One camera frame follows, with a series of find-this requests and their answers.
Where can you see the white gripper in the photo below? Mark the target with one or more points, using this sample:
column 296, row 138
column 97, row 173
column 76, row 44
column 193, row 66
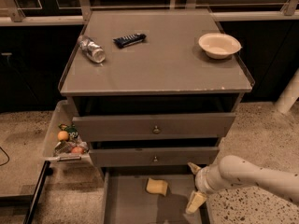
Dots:
column 201, row 180

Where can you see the yellow sponge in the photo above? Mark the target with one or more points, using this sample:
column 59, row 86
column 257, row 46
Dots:
column 156, row 186

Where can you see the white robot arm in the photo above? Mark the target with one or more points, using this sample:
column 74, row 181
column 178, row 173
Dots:
column 233, row 172

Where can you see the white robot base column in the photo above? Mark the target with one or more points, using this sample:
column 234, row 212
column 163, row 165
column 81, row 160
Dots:
column 289, row 96

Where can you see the grey middle drawer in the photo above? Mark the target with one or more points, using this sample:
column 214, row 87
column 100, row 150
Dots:
column 160, row 156

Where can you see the grey drawer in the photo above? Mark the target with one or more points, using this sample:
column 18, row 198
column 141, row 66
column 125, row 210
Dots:
column 126, row 200
column 153, row 127
column 160, row 156

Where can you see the grey bottom drawer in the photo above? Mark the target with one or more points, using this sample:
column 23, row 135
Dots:
column 126, row 200

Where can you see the grey drawer cabinet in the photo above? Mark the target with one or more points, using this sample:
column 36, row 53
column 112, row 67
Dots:
column 167, row 73

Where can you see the grey top drawer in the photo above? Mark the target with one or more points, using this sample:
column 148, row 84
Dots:
column 153, row 127

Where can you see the silver foil snack bag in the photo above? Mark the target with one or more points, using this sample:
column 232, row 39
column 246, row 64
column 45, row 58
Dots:
column 64, row 147

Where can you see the red apple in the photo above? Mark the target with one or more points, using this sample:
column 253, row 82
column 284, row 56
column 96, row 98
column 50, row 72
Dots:
column 78, row 150

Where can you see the green snack packet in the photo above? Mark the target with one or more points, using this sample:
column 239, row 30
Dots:
column 72, row 131

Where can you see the clear plastic bin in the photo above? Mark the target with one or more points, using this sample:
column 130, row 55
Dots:
column 61, row 115

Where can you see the white paper bowl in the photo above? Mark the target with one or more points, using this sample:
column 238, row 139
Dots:
column 219, row 46

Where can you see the orange fruit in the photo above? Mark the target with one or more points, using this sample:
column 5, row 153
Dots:
column 63, row 136

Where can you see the black metal bar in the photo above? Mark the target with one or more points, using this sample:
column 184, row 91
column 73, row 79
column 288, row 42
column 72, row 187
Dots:
column 45, row 171

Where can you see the dark blue snack bar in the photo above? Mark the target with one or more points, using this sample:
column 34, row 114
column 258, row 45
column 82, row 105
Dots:
column 129, row 40

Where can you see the white metal railing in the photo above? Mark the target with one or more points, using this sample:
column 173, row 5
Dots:
column 57, row 12

